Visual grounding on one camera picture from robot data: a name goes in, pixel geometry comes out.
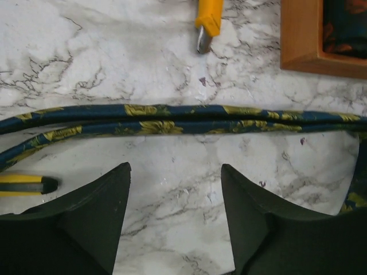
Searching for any yellow black pencil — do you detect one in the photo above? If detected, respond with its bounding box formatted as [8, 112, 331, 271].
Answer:
[1, 174, 59, 197]

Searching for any blue yellow floral tie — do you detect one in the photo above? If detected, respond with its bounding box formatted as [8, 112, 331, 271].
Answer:
[1, 104, 366, 212]

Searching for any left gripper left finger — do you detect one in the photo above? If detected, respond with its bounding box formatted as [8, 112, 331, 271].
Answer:
[1, 163, 131, 274]

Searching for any orange compartment tray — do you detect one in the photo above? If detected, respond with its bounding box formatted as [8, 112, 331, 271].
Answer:
[280, 0, 366, 80]

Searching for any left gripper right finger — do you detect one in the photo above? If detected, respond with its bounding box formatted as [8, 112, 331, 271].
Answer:
[221, 164, 366, 274]

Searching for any rolled dark red-patterned tie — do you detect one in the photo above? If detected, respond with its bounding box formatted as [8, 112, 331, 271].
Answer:
[323, 0, 366, 59]

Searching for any orange utility knife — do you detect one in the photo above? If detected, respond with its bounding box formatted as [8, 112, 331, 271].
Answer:
[194, 0, 224, 54]

